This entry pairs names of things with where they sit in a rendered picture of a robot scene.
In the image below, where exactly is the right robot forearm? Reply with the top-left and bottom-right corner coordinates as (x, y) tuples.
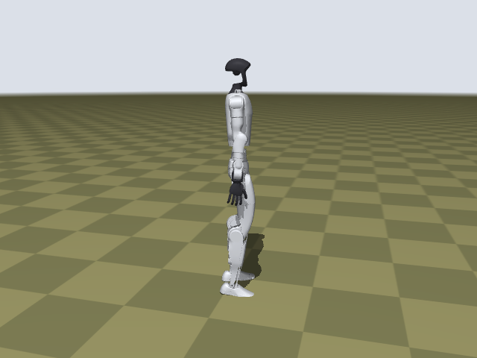
(232, 134), (247, 180)

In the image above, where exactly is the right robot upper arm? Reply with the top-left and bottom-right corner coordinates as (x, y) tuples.
(229, 96), (248, 145)

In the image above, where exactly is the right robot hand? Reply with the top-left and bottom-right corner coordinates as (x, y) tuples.
(227, 171), (247, 206)

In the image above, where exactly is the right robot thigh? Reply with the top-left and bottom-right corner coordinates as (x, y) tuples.
(228, 170), (256, 241)

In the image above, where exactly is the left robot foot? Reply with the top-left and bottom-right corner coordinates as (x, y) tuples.
(222, 270), (255, 282)

